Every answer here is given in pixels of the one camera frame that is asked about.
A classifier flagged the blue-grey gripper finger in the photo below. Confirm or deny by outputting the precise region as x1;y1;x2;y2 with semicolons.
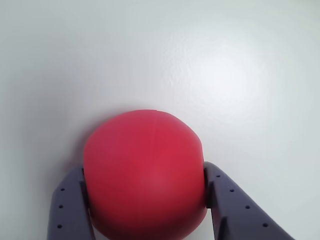
46;164;96;240
202;161;296;240

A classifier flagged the red ball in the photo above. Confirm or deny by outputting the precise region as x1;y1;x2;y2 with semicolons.
83;109;208;240

